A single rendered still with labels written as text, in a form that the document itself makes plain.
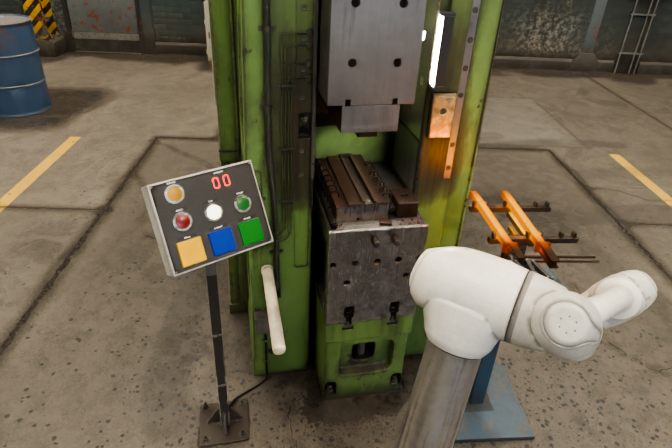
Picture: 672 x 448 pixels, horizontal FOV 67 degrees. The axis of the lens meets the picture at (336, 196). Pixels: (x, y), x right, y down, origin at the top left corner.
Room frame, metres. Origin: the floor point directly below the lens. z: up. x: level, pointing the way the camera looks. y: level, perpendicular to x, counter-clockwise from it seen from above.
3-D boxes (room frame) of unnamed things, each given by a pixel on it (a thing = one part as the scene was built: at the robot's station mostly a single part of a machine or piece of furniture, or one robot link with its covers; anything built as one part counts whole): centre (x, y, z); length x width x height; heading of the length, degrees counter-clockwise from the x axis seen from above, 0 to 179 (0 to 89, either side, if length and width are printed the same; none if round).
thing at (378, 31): (1.82, -0.09, 1.56); 0.42 x 0.39 x 0.40; 13
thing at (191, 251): (1.23, 0.42, 1.01); 0.07 x 0.05 x 0.07; 128
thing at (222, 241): (1.30, 0.35, 1.01); 0.07 x 0.05 x 0.07; 128
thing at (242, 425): (1.40, 0.42, 0.05); 0.22 x 0.22 x 0.09; 13
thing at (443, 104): (1.81, -0.38, 1.27); 0.09 x 0.02 x 0.17; 103
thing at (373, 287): (1.83, -0.10, 0.69); 0.56 x 0.38 x 0.45; 13
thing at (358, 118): (1.81, -0.05, 1.32); 0.42 x 0.20 x 0.10; 13
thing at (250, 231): (1.36, 0.27, 1.01); 0.07 x 0.05 x 0.07; 128
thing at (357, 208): (1.81, -0.05, 0.96); 0.42 x 0.20 x 0.09; 13
